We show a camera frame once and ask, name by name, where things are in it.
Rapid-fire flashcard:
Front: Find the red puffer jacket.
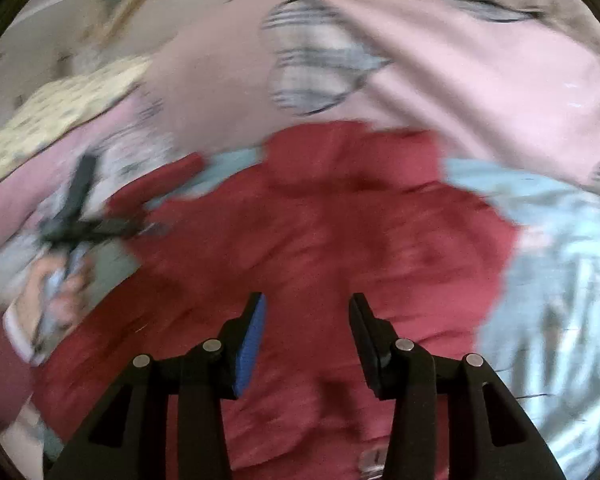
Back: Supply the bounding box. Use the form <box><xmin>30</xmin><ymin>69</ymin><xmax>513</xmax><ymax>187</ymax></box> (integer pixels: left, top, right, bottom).
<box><xmin>33</xmin><ymin>122</ymin><xmax>518</xmax><ymax>479</ymax></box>

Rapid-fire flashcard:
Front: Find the dark red sleeve forearm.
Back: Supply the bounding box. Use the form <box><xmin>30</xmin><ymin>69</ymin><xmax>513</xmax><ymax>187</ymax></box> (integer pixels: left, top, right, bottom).
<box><xmin>0</xmin><ymin>304</ymin><xmax>34</xmax><ymax>432</ymax></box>

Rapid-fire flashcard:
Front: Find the person's left hand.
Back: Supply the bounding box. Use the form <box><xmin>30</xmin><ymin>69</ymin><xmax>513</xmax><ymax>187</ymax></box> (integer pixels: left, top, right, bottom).
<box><xmin>14</xmin><ymin>255</ymin><xmax>94</xmax><ymax>344</ymax></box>

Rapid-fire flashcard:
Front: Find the pink floral pillow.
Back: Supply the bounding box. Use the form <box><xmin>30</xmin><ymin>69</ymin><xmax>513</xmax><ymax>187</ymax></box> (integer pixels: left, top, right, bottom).
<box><xmin>0</xmin><ymin>117</ymin><xmax>178</xmax><ymax>311</ymax></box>

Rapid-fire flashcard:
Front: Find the light blue floral bedsheet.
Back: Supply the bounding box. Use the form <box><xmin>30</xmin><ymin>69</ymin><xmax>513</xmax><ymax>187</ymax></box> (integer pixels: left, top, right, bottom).
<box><xmin>174</xmin><ymin>159</ymin><xmax>600</xmax><ymax>479</ymax></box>

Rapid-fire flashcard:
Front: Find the yellow floral quilt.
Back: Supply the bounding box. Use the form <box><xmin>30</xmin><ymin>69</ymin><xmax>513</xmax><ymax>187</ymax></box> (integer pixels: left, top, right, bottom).
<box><xmin>0</xmin><ymin>55</ymin><xmax>150</xmax><ymax>182</ymax></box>

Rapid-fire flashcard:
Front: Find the pink duvet with plaid hearts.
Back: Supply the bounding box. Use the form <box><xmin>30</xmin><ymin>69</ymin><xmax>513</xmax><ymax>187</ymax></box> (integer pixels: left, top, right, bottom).
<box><xmin>0</xmin><ymin>0</ymin><xmax>600</xmax><ymax>261</ymax></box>

